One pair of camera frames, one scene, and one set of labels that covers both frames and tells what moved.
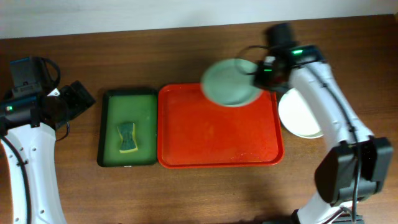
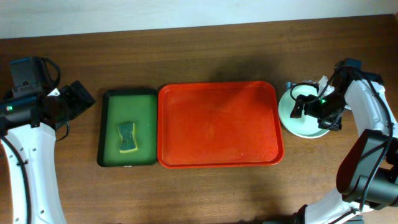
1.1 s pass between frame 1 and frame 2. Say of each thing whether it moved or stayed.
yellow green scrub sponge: stayed
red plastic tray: stayed
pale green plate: moved
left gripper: stayed
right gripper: moved
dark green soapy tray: stayed
